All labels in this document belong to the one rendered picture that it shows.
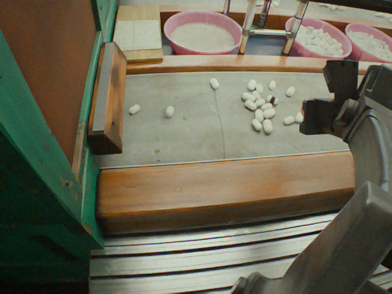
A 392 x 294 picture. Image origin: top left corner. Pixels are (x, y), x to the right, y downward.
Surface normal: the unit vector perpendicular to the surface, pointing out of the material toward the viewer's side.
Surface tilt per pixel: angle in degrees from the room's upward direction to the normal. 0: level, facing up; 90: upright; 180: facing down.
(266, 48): 0
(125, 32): 0
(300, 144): 0
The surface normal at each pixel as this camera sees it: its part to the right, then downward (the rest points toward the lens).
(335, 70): -0.99, 0.06
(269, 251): 0.07, -0.56
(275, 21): 0.13, 0.82
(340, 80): 0.14, 0.27
